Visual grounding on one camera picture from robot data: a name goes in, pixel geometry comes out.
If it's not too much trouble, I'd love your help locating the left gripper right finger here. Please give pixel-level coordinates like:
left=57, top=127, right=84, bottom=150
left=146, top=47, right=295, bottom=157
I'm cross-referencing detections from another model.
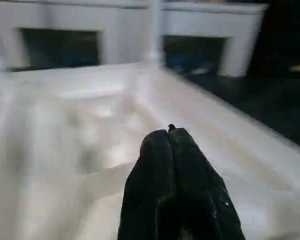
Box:
left=168, top=124, right=247, bottom=240

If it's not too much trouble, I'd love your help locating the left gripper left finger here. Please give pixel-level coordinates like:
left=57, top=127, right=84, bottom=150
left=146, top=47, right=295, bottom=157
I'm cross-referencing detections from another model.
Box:
left=116, top=129, right=178, bottom=240

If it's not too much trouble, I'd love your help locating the white display cabinet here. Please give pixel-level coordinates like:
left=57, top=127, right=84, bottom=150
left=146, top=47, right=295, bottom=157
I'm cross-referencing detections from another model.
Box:
left=0, top=0, right=268, bottom=78

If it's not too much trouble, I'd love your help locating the black cabinet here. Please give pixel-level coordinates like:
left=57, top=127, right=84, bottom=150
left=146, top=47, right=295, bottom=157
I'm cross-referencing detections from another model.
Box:
left=250, top=0, right=300, bottom=81

